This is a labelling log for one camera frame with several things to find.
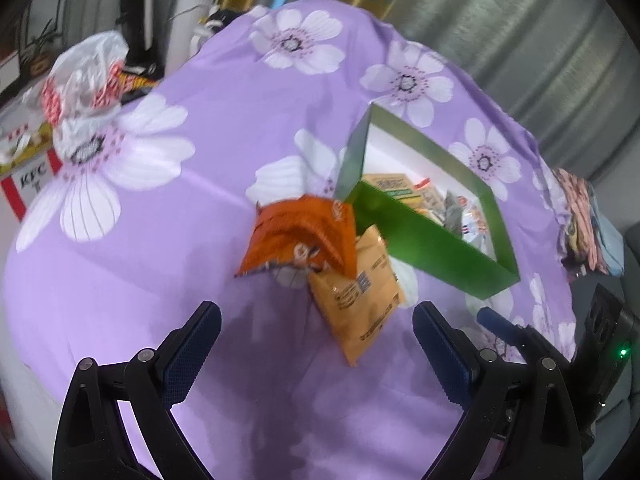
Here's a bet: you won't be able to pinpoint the tan orange snack packet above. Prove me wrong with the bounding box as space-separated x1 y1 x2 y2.
306 225 407 367

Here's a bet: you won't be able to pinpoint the black white cloth bundle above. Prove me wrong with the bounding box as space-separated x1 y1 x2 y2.
192 5 251 41

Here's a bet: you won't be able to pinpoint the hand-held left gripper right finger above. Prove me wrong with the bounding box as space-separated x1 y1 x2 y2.
414 301 583 480

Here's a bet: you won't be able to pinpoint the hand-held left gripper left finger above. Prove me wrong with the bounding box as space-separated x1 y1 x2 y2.
52 301 222 480

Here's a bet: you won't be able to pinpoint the white plastic bag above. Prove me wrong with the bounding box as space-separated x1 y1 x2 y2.
37 31 130 136

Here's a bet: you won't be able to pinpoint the potted green plant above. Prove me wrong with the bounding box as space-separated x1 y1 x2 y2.
22 17 66 78

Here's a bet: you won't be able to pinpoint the gold packets inside box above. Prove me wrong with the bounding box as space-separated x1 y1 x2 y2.
364 172 426 206

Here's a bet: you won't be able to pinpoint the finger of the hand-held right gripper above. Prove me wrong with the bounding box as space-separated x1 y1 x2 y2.
476 307 576 368

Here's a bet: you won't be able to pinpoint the black upright vacuum cleaner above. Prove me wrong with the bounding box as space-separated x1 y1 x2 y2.
117 0 166 81

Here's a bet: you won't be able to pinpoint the purple floral bed sheet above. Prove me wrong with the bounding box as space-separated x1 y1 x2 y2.
0 0 581 480

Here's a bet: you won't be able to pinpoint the white tower appliance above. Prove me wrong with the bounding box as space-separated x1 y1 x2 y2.
167 0 221 56

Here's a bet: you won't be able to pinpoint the KFC cardboard box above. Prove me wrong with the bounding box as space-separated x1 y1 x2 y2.
0 87 63 223

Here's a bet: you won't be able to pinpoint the pile of patterned clothes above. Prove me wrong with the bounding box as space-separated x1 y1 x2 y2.
550 167 626 278

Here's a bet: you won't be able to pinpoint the cream red-edged snack packet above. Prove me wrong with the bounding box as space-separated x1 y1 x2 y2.
410 177 448 221

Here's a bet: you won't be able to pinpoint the white blue snack packet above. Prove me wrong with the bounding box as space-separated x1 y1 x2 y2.
442 190 493 251

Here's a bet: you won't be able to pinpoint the green cardboard box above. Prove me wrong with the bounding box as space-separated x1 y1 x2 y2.
334 104 521 302

